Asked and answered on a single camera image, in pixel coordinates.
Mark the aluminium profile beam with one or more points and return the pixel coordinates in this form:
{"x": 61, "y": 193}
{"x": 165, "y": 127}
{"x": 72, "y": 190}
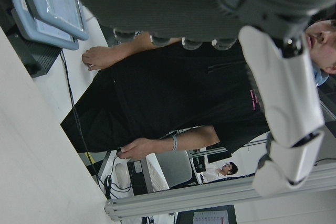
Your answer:
{"x": 183, "y": 197}

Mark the person's left forearm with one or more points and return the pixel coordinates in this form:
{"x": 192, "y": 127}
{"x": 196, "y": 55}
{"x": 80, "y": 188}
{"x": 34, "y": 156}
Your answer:
{"x": 195, "y": 137}

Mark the grey wristband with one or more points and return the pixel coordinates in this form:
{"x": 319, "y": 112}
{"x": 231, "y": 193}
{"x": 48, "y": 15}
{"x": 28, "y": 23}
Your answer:
{"x": 174, "y": 142}

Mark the monitor showing spreadsheet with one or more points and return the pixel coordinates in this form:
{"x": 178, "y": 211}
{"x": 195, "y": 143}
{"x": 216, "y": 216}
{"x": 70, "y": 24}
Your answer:
{"x": 207, "y": 217}

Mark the white computer mouse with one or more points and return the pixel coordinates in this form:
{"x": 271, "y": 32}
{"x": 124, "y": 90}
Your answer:
{"x": 123, "y": 175}

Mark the seated person with glasses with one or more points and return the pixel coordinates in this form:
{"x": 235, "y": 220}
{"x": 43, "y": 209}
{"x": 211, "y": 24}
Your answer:
{"x": 218, "y": 172}

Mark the blue-grey teach pendant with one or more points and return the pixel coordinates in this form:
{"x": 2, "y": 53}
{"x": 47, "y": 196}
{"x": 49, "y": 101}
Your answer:
{"x": 63, "y": 6}

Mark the grey chair back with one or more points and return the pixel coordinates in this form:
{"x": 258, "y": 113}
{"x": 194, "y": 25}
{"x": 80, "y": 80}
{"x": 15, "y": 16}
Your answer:
{"x": 174, "y": 169}

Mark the person's right hand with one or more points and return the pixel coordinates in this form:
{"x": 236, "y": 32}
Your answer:
{"x": 97, "y": 57}

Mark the white keyboard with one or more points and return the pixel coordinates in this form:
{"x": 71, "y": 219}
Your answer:
{"x": 157, "y": 175}

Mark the person in black shirt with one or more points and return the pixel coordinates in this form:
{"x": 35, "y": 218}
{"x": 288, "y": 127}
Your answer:
{"x": 170, "y": 90}

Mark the person's right forearm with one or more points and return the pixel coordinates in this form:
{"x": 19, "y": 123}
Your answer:
{"x": 131, "y": 48}

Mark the black ribbed control box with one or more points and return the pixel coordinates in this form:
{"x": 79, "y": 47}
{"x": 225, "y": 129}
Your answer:
{"x": 39, "y": 57}

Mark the person's left hand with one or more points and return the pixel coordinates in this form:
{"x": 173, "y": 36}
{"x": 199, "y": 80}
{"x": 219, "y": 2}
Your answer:
{"x": 139, "y": 148}

